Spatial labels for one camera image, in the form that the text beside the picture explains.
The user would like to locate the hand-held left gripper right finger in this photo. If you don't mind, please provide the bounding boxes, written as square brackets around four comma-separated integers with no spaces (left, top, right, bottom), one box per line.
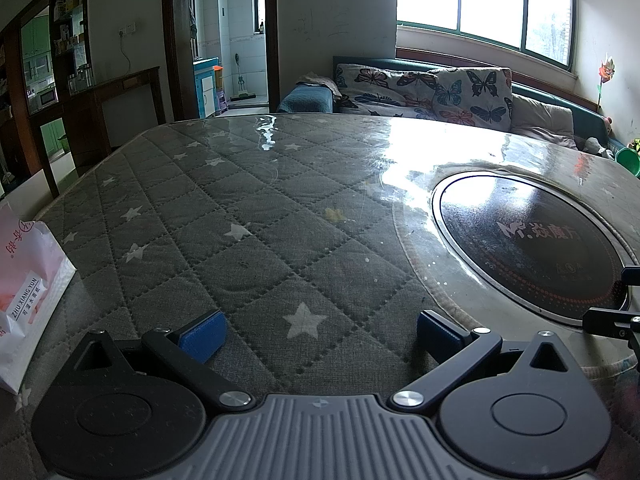
[387,310,595,413]

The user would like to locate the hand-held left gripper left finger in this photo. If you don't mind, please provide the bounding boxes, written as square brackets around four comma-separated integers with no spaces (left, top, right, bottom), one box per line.
[56,310,256,413]

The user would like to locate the round black induction cooktop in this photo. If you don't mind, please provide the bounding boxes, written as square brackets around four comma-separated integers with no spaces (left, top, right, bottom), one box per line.
[431,170,632,321]

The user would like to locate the green plastic basin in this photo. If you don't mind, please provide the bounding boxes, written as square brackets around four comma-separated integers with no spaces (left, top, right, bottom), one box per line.
[615,147,640,178]

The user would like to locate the grey star quilted table cover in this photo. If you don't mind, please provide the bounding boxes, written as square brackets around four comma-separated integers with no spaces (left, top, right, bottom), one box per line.
[0,112,640,480]

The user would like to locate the grey plush toy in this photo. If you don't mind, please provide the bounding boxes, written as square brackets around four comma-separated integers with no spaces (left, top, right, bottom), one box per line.
[582,136,616,158]

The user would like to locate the teal sofa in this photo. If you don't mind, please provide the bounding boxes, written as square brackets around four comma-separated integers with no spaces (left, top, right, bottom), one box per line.
[277,55,626,153]

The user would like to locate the pink white tissue pack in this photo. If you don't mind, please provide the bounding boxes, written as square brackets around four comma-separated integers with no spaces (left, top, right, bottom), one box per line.
[0,201,77,395]

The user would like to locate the beige cushion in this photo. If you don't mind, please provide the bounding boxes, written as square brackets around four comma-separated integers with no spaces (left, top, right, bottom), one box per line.
[511,94,578,150]

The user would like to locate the colourful pinwheel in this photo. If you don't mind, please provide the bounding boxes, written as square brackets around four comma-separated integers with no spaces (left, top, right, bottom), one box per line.
[595,52,618,113]

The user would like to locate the purple orange plastic container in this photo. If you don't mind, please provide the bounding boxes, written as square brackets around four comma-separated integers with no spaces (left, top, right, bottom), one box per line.
[214,65,231,113]

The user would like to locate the square butterfly print cushion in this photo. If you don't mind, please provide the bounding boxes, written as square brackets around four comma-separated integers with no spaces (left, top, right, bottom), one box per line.
[434,66,513,134]

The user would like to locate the mop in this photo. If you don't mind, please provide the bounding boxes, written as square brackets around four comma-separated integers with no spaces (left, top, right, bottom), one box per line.
[230,52,257,101]

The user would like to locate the blue cabinet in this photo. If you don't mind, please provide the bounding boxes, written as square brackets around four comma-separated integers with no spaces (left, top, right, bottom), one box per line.
[193,57,221,120]

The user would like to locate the long butterfly print cushion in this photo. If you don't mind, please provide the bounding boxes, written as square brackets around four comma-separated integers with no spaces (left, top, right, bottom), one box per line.
[334,62,443,122]

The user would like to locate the dark wooden shelf cabinet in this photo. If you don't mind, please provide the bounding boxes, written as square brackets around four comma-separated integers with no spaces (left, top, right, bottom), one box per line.
[0,0,91,196]

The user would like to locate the beige cloth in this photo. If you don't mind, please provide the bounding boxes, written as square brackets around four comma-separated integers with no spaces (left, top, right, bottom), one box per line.
[297,72,343,97]

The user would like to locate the dark wooden door frame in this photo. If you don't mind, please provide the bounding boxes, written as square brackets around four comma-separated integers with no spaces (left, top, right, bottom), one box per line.
[161,0,280,123]

